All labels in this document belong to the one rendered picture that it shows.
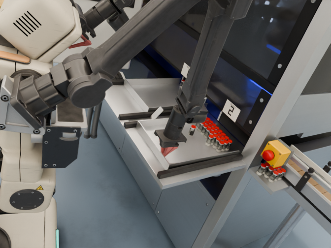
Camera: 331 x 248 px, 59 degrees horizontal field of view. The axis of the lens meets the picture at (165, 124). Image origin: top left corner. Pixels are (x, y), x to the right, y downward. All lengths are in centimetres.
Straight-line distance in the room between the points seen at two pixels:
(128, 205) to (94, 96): 146
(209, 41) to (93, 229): 145
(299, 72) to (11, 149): 93
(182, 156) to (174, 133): 18
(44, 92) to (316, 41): 79
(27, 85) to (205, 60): 42
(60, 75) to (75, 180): 154
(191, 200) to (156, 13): 114
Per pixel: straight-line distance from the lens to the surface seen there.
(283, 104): 109
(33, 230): 157
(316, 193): 122
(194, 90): 84
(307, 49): 105
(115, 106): 130
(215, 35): 72
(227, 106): 126
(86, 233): 189
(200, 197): 150
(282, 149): 114
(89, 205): 202
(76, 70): 67
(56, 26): 76
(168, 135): 97
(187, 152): 115
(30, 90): 67
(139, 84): 152
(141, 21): 62
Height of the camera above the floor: 156
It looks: 33 degrees down
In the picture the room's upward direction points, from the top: 18 degrees clockwise
